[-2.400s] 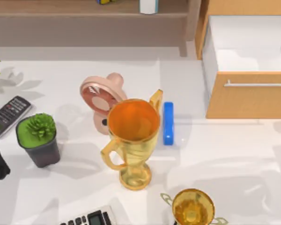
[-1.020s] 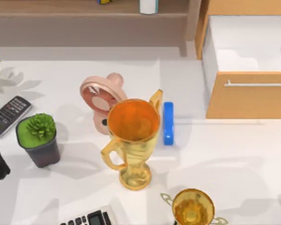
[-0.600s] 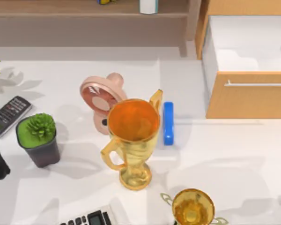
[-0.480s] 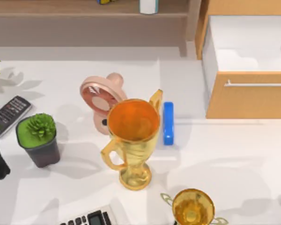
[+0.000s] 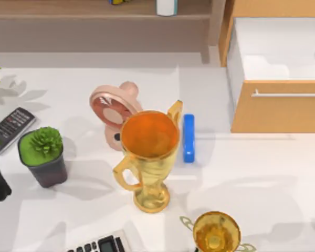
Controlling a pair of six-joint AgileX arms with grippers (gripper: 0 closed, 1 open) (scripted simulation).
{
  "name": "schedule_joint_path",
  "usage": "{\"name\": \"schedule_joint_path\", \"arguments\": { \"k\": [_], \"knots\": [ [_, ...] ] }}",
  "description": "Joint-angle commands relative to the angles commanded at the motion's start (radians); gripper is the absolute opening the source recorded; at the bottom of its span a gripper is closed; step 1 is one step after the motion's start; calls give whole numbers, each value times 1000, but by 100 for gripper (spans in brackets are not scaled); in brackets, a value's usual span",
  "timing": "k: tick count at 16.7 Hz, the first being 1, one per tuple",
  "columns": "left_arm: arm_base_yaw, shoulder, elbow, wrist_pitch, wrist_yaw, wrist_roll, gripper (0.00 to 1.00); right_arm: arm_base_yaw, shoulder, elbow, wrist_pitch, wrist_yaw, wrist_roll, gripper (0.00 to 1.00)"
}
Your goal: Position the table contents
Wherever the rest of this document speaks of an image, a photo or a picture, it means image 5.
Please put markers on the wooden open shelf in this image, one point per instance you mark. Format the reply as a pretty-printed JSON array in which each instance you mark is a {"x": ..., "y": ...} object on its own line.
[{"x": 99, "y": 23}]

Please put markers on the pink desk fan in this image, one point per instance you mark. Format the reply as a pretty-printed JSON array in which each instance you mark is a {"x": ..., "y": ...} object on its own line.
[{"x": 113, "y": 110}]

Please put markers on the green plant in grey pot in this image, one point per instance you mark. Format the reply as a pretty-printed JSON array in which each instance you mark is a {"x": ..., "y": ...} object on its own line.
[{"x": 43, "y": 155}]

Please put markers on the white calculator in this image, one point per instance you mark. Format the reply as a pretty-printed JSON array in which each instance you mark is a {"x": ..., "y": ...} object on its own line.
[{"x": 105, "y": 242}]

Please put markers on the pale wooden drawer front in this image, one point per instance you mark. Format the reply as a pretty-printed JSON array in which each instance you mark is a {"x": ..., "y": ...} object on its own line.
[{"x": 278, "y": 115}]

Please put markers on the small gold trophy cup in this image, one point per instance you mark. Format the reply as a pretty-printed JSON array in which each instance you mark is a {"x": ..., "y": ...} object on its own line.
[{"x": 215, "y": 236}]

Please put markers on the blue and yellow box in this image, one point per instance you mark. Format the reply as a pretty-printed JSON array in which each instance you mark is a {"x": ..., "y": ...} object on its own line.
[{"x": 118, "y": 1}]

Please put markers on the large gold trophy cup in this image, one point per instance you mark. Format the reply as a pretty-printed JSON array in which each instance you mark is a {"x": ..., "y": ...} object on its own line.
[{"x": 150, "y": 136}]

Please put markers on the wooden cupboard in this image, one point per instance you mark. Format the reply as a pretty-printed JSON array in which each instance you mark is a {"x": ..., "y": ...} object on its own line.
[{"x": 252, "y": 15}]

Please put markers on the blue stapler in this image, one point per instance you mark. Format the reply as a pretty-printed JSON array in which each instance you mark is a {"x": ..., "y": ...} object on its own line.
[{"x": 189, "y": 137}]

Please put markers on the black remote control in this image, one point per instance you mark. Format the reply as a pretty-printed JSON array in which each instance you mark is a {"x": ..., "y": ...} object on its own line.
[{"x": 11, "y": 128}]

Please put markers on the white drawer inside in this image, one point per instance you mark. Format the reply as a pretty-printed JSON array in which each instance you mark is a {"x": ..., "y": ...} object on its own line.
[{"x": 275, "y": 50}]

